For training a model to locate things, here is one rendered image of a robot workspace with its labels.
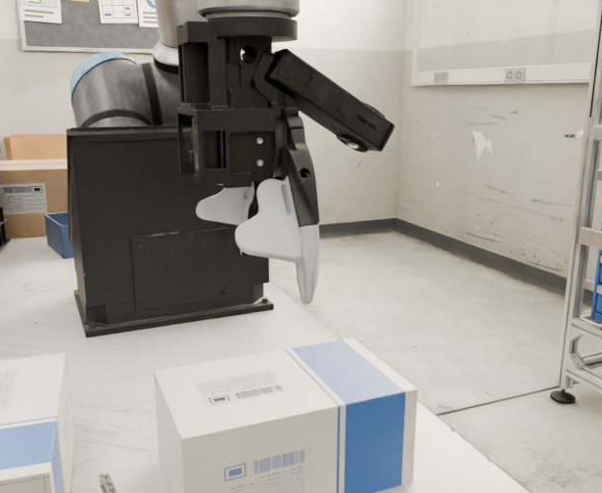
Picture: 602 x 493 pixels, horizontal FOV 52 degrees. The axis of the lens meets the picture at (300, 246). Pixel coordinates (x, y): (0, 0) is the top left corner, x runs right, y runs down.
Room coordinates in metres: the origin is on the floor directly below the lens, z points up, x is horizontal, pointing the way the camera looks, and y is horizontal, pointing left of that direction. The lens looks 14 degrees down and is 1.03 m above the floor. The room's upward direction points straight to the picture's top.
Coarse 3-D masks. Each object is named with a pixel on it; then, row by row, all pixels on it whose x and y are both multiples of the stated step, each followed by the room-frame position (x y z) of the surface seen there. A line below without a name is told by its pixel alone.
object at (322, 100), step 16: (272, 64) 0.48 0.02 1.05; (288, 64) 0.47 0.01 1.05; (304, 64) 0.47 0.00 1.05; (272, 80) 0.47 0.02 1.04; (288, 80) 0.46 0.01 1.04; (304, 80) 0.47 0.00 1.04; (320, 80) 0.47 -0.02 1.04; (304, 96) 0.47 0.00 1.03; (320, 96) 0.47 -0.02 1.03; (336, 96) 0.48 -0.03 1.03; (352, 96) 0.48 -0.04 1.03; (304, 112) 0.51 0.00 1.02; (320, 112) 0.48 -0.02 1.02; (336, 112) 0.48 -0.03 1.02; (352, 112) 0.48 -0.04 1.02; (368, 112) 0.49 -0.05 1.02; (336, 128) 0.50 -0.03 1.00; (352, 128) 0.48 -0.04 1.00; (368, 128) 0.49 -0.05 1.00; (384, 128) 0.49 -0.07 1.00; (352, 144) 0.50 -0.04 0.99; (368, 144) 0.49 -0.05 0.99; (384, 144) 0.49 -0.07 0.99
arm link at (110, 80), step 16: (80, 64) 1.01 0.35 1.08; (96, 64) 1.00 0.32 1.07; (112, 64) 1.01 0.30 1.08; (128, 64) 1.03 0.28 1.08; (144, 64) 1.02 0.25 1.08; (80, 80) 0.99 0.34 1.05; (96, 80) 0.98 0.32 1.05; (112, 80) 0.98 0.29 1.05; (128, 80) 0.99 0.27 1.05; (144, 80) 0.99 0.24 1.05; (80, 96) 0.97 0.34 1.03; (96, 96) 0.96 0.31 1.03; (112, 96) 0.96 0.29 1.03; (128, 96) 0.97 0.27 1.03; (144, 96) 0.98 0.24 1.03; (80, 112) 0.96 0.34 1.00; (96, 112) 0.94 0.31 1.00; (144, 112) 0.98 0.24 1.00; (160, 112) 0.99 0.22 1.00
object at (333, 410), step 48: (192, 384) 0.48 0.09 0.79; (240, 384) 0.48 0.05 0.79; (288, 384) 0.48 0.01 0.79; (336, 384) 0.48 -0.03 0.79; (384, 384) 0.48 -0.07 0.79; (192, 432) 0.40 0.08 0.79; (240, 432) 0.41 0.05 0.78; (288, 432) 0.42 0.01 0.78; (336, 432) 0.44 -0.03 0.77; (384, 432) 0.46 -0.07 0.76; (192, 480) 0.39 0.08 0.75; (240, 480) 0.41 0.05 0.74; (288, 480) 0.42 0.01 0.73; (336, 480) 0.44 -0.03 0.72; (384, 480) 0.46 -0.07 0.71
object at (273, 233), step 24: (264, 192) 0.43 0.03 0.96; (288, 192) 0.44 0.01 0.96; (264, 216) 0.42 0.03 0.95; (288, 216) 0.43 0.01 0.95; (240, 240) 0.41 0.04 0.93; (264, 240) 0.41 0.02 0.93; (288, 240) 0.42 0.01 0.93; (312, 240) 0.42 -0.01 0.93; (312, 264) 0.41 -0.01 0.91; (312, 288) 0.41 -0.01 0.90
